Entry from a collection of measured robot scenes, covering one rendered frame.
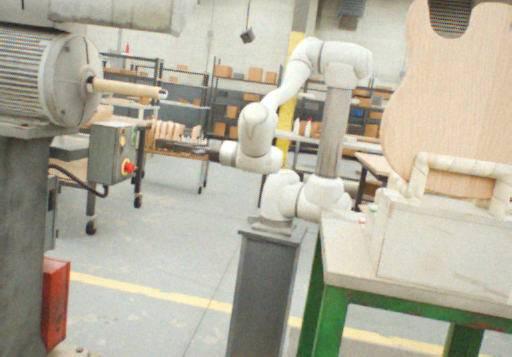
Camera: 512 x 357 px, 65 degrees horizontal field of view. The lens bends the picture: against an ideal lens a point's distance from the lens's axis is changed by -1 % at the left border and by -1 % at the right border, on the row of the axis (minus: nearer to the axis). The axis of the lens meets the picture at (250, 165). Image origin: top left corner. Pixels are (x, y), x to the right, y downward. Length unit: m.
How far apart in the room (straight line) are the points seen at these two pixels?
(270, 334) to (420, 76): 1.37
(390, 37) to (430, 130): 11.48
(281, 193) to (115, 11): 1.06
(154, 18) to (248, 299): 1.32
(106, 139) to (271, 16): 11.13
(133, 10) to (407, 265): 0.82
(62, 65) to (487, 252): 1.06
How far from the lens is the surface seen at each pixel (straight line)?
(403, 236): 0.92
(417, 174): 0.91
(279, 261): 1.80
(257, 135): 1.21
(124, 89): 1.14
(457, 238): 0.95
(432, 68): 0.94
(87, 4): 1.05
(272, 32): 12.27
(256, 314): 1.93
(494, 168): 0.95
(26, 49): 1.20
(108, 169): 1.42
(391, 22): 12.46
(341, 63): 1.65
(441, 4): 12.83
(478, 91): 0.96
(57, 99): 1.13
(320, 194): 1.71
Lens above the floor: 1.27
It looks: 10 degrees down
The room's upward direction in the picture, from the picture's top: 8 degrees clockwise
